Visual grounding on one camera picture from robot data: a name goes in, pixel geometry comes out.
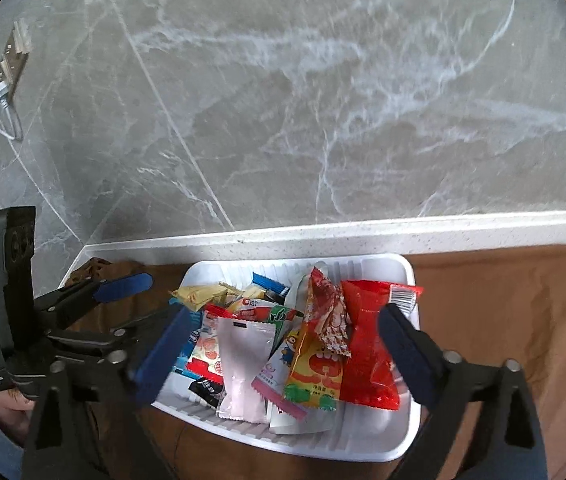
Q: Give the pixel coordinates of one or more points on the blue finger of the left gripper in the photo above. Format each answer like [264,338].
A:
[128,324]
[75,301]

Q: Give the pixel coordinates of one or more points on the orange yellow snack packet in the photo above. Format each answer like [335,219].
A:
[315,376]

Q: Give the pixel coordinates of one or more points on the gold foil snack packet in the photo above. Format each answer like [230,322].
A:
[195,297]

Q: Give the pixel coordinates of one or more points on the blue snack packet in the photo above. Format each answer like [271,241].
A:
[270,285]

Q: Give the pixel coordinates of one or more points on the green white snack packet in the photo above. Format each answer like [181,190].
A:
[265,311]

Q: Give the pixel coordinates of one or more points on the large red snack bag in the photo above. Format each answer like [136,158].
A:
[368,379]

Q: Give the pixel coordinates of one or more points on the pink white snack packet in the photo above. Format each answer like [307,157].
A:
[245,347]

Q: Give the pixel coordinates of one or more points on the red white snack packet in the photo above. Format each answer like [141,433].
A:
[205,361]

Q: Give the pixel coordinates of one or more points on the red patterned snack packet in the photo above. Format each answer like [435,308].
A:
[326,314]

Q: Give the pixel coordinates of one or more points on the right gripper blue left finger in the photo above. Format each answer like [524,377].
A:
[149,371]

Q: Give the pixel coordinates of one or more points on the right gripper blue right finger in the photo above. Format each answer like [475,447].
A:
[418,359]

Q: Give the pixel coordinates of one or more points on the brown tablecloth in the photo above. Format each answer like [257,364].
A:
[489,306]

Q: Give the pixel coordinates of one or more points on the black snack packet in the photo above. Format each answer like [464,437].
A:
[208,392]

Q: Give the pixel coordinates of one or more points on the left hand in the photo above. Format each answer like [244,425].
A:
[15,414]

